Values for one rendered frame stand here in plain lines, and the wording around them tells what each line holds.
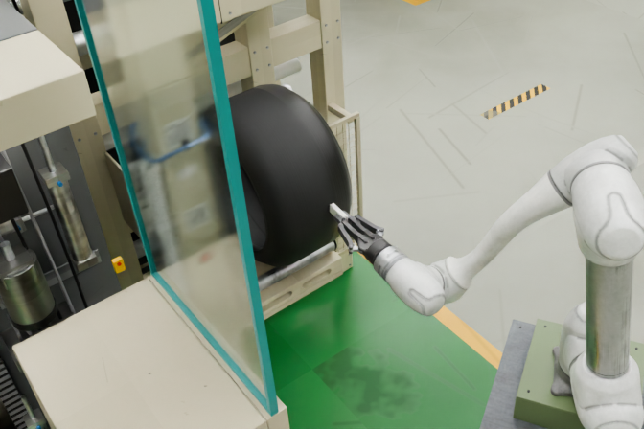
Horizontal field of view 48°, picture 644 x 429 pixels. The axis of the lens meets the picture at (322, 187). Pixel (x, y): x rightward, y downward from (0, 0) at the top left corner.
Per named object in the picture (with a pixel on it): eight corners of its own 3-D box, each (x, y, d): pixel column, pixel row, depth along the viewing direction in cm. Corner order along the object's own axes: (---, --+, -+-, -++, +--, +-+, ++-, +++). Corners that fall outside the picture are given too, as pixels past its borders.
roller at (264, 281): (250, 292, 227) (242, 282, 229) (250, 300, 230) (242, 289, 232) (338, 243, 242) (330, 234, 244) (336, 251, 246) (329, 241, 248)
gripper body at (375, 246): (397, 240, 200) (375, 221, 205) (373, 255, 196) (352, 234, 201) (394, 259, 205) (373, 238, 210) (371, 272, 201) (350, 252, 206)
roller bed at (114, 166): (142, 240, 252) (122, 171, 234) (124, 220, 262) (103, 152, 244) (192, 216, 261) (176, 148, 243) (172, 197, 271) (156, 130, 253)
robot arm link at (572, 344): (609, 342, 215) (620, 288, 203) (624, 392, 201) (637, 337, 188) (553, 341, 217) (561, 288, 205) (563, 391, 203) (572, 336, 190)
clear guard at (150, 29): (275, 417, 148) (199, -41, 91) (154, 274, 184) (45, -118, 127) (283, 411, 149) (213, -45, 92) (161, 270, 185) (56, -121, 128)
